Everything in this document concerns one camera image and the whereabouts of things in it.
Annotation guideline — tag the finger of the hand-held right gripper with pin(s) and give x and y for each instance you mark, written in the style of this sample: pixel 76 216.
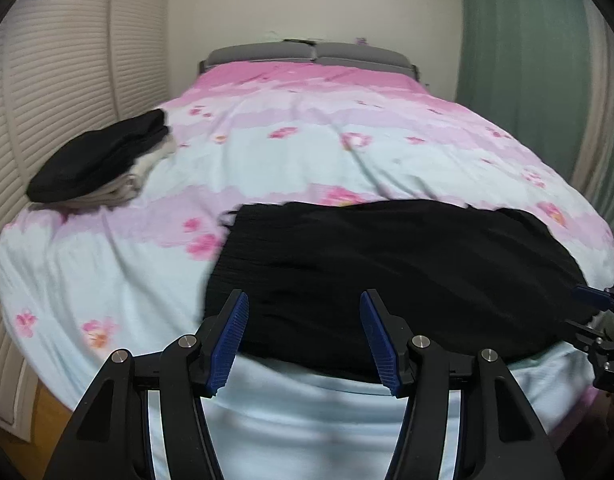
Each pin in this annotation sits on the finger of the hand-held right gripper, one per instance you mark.
pixel 582 331
pixel 594 297

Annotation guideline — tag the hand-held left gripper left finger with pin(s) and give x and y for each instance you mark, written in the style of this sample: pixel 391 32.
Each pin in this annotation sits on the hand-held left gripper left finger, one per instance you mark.
pixel 228 345

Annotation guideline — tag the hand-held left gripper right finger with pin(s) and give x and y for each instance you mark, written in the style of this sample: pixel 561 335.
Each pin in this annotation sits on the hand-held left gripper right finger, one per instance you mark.
pixel 382 345

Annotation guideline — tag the black pants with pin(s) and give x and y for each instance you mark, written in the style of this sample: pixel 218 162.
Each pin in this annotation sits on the black pants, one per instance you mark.
pixel 397 270

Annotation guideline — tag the folded beige garment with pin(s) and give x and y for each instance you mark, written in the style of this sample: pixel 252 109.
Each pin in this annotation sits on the folded beige garment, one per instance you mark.
pixel 122 191

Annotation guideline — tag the floral pink blue blanket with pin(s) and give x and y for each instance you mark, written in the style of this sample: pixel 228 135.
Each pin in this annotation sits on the floral pink blue blanket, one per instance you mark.
pixel 297 150

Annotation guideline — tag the folded black garment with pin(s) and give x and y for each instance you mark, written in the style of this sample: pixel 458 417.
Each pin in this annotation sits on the folded black garment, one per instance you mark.
pixel 102 157

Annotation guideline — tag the green curtain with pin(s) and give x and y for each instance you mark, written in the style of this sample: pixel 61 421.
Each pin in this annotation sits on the green curtain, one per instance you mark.
pixel 527 60

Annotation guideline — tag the grey pillows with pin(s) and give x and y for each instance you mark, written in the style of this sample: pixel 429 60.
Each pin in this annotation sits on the grey pillows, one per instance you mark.
pixel 267 55

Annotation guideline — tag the dark flat object on headboard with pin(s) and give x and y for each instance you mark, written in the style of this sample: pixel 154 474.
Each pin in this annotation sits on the dark flat object on headboard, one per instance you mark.
pixel 299 41

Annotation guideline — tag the white louvered closet door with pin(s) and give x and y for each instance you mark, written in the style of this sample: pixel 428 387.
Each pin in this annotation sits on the white louvered closet door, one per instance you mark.
pixel 57 70

